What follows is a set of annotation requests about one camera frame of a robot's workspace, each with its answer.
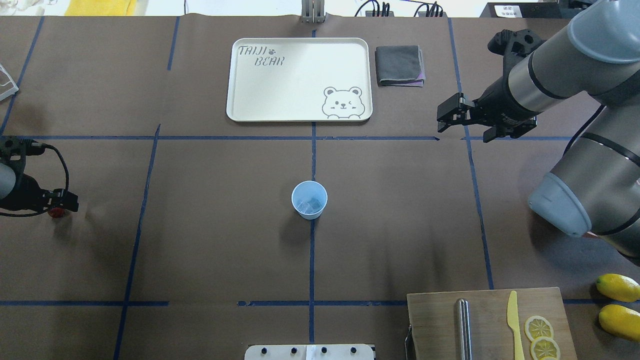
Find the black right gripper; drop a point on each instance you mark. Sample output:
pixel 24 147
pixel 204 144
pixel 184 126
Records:
pixel 501 104

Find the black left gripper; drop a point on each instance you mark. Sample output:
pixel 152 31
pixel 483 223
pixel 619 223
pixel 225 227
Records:
pixel 24 194

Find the red strawberry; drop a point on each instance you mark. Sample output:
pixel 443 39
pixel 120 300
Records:
pixel 56 212

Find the ice cubes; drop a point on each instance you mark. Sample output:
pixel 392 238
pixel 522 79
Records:
pixel 309 206

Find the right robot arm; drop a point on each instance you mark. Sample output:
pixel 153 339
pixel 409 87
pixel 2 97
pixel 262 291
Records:
pixel 594 187

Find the light blue plastic cup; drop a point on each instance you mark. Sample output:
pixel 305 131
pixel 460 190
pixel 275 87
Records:
pixel 306 190

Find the black box with label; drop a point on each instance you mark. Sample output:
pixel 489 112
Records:
pixel 526 10

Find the grey folded cloth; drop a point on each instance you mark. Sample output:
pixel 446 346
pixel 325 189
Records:
pixel 400 66

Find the yellow cloth in background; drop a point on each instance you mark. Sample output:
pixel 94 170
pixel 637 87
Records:
pixel 98 8

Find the cream bear serving tray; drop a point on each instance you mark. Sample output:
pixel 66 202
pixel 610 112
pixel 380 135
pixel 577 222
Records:
pixel 299 80

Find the yellow plastic knife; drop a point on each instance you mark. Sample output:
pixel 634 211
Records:
pixel 513 321

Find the wooden cutting board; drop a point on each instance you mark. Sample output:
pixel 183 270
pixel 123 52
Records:
pixel 433 318

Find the upper whole lemon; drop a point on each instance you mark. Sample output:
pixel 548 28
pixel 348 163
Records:
pixel 618 287

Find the whole lemon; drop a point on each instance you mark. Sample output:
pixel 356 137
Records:
pixel 618 287
pixel 620 321

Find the lemon slice nearest board edge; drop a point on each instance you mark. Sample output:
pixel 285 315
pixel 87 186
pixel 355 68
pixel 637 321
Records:
pixel 538 327

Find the steel cylinder tool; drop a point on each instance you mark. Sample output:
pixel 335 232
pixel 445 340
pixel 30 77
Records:
pixel 463 329

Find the lower whole lemon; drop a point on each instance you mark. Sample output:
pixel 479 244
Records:
pixel 620 321

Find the white wire cup rack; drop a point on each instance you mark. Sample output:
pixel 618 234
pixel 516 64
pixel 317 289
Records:
pixel 8 86

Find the grey camera post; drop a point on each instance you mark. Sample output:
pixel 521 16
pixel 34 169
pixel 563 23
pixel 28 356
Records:
pixel 313 11

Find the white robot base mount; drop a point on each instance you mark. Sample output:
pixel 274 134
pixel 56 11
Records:
pixel 355 351

